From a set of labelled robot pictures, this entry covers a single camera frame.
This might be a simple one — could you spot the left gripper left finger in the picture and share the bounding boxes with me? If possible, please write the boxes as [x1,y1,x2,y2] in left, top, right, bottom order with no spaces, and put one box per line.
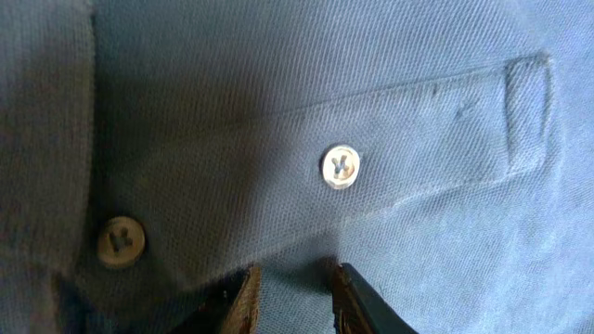
[170,266,261,334]

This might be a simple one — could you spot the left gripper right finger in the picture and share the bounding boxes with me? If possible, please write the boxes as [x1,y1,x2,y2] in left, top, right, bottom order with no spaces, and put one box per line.
[331,263,417,334]

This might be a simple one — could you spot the blue polo shirt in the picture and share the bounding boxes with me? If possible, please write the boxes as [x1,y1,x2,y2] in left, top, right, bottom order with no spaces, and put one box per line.
[1,1,593,333]

